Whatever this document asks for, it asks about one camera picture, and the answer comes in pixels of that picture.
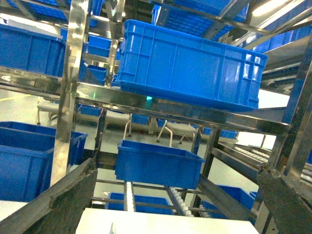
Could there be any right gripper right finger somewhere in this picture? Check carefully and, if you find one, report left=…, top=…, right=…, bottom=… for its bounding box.
left=257, top=165, right=312, bottom=234

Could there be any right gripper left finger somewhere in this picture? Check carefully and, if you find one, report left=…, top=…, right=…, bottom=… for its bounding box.
left=0, top=158, right=98, bottom=234

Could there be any blue crate left of table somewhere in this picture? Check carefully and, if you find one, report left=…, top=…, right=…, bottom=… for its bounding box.
left=0, top=121, right=89, bottom=203

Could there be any grey office chair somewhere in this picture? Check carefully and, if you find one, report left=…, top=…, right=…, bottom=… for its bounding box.
left=156, top=120, right=196, bottom=147

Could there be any large ribbed blue crate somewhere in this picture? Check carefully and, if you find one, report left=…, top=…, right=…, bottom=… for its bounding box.
left=117, top=19, right=268, bottom=112

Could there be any blue crate right of post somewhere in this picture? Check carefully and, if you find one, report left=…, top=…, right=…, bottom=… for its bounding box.
left=115, top=140, right=205, bottom=189

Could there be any steel rack upright post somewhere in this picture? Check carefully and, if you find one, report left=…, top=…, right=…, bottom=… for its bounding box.
left=50, top=0, right=92, bottom=186

